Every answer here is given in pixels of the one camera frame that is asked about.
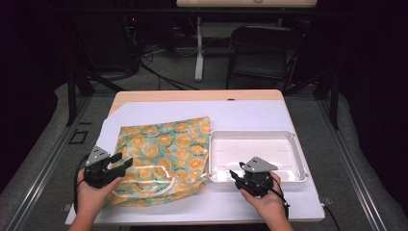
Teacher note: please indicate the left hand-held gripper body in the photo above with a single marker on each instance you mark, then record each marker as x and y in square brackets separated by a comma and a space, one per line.
[96, 170]

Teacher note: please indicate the person's right hand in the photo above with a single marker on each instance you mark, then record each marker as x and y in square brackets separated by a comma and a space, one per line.
[269, 205]

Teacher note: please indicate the person's left hand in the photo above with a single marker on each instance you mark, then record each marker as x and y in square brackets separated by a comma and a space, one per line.
[91, 199]

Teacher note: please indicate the dark equipment cabinet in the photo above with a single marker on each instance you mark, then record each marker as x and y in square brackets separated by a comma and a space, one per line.
[112, 41]

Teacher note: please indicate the black metal stand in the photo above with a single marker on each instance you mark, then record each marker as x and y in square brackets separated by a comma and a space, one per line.
[334, 99]
[72, 96]

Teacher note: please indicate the white plastic tray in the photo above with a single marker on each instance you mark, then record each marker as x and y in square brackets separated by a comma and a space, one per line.
[256, 147]

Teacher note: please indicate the metal floor rail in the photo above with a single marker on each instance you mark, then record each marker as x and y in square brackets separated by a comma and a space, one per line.
[356, 173]
[41, 170]

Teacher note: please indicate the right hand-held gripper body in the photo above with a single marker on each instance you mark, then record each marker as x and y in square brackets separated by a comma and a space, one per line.
[256, 181]

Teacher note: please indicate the white desk leg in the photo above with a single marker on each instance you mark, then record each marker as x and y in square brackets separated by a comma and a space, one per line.
[199, 57]

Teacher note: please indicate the white table mat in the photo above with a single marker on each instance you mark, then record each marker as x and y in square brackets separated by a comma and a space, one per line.
[192, 110]

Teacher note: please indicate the black folding chair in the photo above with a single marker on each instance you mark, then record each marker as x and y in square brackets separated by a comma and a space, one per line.
[266, 41]

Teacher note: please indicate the orange-print cloth bag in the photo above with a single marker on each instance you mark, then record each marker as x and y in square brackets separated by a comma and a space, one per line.
[170, 150]

